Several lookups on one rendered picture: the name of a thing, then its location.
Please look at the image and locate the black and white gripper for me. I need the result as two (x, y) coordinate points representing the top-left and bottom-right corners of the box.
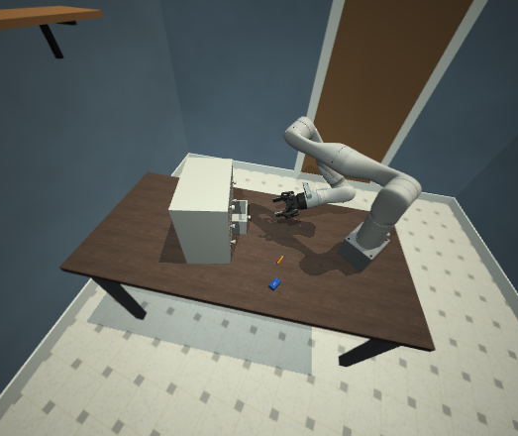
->
(272, 191), (307, 219)

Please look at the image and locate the blue rectangular block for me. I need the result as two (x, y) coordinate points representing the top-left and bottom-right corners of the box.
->
(269, 277), (281, 290)

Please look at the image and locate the grey small chest of drawers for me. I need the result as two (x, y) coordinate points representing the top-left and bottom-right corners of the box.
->
(168, 158), (233, 264)

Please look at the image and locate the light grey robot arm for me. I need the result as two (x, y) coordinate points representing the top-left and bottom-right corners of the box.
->
(284, 117), (422, 250)

